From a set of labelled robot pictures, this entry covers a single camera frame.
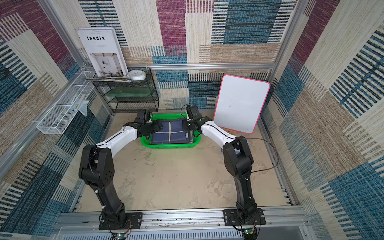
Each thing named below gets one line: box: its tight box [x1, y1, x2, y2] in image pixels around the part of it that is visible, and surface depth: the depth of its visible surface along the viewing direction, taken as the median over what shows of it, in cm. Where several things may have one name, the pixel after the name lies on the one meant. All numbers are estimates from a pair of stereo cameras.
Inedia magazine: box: [76, 27, 129, 78], surface depth 81 cm
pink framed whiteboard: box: [213, 74, 271, 134], surface depth 96 cm
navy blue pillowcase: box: [150, 119, 194, 145], surface depth 100 cm
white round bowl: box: [128, 69, 147, 81], surface depth 92 cm
